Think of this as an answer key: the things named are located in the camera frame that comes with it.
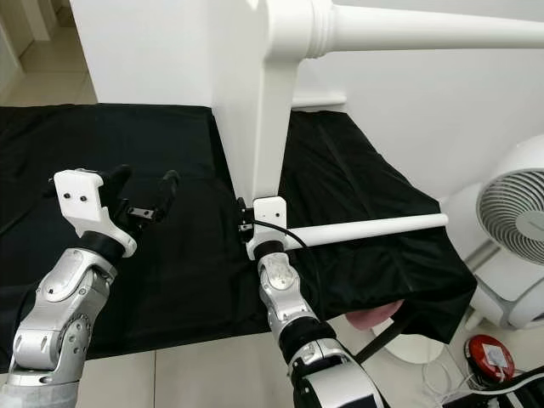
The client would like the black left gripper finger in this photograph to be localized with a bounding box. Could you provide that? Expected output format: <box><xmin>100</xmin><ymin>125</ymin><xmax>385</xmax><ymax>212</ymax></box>
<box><xmin>153</xmin><ymin>169</ymin><xmax>182</xmax><ymax>224</ymax></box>
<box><xmin>98</xmin><ymin>163</ymin><xmax>133</xmax><ymax>205</ymax></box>

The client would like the white plastic table top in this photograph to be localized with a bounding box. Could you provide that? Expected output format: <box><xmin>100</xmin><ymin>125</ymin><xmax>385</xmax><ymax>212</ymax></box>
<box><xmin>204</xmin><ymin>0</ymin><xmax>337</xmax><ymax>207</ymax></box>

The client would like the black table cloth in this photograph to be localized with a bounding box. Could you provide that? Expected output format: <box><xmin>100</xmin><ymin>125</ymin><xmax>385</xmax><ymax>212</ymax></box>
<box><xmin>0</xmin><ymin>104</ymin><xmax>477</xmax><ymax>360</ymax></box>

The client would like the pink cloth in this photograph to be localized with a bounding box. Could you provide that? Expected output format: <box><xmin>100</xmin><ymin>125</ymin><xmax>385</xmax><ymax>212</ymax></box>
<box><xmin>344</xmin><ymin>299</ymin><xmax>405</xmax><ymax>332</ymax></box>

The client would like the black metal table leg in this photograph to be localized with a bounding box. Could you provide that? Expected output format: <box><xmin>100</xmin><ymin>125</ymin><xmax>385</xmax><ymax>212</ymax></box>
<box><xmin>353</xmin><ymin>310</ymin><xmax>419</xmax><ymax>366</ymax></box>

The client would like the white round floor base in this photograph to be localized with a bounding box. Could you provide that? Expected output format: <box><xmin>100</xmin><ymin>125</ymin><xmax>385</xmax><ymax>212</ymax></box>
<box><xmin>378</xmin><ymin>326</ymin><xmax>449</xmax><ymax>366</ymax></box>

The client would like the white rounded appliance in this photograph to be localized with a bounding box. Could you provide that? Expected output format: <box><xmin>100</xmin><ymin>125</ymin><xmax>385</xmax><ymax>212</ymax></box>
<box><xmin>442</xmin><ymin>132</ymin><xmax>544</xmax><ymax>332</ymax></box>

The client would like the red round device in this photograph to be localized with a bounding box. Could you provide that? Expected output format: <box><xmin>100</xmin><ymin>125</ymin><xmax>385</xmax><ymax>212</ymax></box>
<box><xmin>465</xmin><ymin>334</ymin><xmax>516</xmax><ymax>385</ymax></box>

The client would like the white round fan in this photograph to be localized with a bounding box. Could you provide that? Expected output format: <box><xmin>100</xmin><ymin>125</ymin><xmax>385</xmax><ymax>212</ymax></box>
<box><xmin>476</xmin><ymin>168</ymin><xmax>544</xmax><ymax>266</ymax></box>

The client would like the black equipment case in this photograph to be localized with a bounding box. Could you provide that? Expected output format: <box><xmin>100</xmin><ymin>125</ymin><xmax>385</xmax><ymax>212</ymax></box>
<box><xmin>442</xmin><ymin>365</ymin><xmax>544</xmax><ymax>408</ymax></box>

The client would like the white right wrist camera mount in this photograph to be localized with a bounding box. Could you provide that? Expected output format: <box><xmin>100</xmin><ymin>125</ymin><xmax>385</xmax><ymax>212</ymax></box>
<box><xmin>246</xmin><ymin>195</ymin><xmax>288</xmax><ymax>260</ymax></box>

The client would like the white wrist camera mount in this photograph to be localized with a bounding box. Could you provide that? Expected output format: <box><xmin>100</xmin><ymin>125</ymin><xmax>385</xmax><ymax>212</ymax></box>
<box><xmin>246</xmin><ymin>195</ymin><xmax>288</xmax><ymax>260</ymax></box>
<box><xmin>54</xmin><ymin>168</ymin><xmax>137</xmax><ymax>258</ymax></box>

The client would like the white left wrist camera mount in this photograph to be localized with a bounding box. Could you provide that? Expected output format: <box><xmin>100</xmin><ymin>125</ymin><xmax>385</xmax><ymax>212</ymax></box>
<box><xmin>54</xmin><ymin>168</ymin><xmax>137</xmax><ymax>258</ymax></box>

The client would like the white door frame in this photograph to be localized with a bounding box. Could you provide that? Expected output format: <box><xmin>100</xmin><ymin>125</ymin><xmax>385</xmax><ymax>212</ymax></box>
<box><xmin>21</xmin><ymin>0</ymin><xmax>58</xmax><ymax>42</ymax></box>

